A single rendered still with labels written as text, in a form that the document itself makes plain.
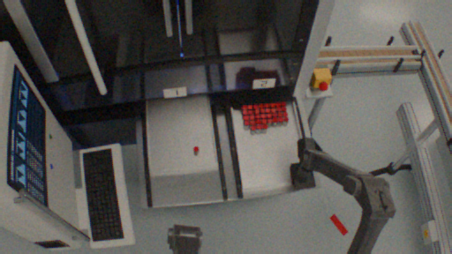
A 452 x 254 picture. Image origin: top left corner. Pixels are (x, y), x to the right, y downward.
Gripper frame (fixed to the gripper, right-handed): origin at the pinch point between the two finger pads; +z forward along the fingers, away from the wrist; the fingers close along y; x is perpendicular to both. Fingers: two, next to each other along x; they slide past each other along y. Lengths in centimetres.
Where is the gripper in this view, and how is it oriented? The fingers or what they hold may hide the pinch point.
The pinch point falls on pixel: (297, 183)
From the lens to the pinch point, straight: 155.2
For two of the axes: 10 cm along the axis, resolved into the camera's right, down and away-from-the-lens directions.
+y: -1.3, -8.9, 4.4
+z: -0.2, 4.4, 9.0
